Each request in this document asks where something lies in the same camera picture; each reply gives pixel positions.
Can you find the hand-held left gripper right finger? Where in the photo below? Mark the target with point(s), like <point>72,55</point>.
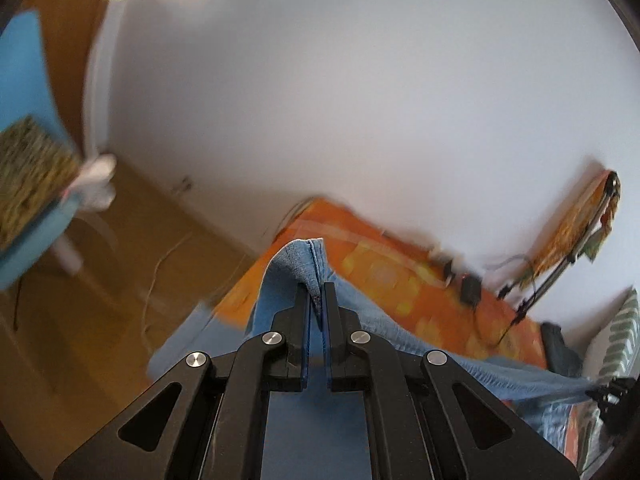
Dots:
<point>327,350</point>

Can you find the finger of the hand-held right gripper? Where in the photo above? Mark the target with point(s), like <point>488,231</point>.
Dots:
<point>616,400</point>

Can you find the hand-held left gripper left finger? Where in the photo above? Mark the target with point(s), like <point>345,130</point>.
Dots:
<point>306,350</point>

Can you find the light blue jeans pants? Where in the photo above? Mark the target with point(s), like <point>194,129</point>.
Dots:
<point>290,265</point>

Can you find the dark grey folded pants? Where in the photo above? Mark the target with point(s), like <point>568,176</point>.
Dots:
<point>560,350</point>

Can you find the green striped white pillow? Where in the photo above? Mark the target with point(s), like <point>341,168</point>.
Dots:
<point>620,340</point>

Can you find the orange floral blanket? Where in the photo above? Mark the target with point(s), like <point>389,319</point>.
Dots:
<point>370,255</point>

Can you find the metal tripod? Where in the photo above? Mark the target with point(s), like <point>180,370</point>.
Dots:
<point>550,280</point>

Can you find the black power adapter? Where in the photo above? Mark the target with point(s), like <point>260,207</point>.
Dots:
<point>471,290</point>

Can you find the orange patterned cloth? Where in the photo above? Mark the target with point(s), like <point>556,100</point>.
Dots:
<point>570,225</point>

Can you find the white clamp lamp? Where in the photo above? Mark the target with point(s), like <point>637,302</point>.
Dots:
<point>97,175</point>

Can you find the leopard print cushion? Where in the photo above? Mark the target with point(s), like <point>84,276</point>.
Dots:
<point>30,175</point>

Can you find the blue plastic chair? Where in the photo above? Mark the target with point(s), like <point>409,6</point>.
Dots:
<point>25,60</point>

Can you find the wooden door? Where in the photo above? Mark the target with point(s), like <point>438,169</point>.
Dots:
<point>65,10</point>

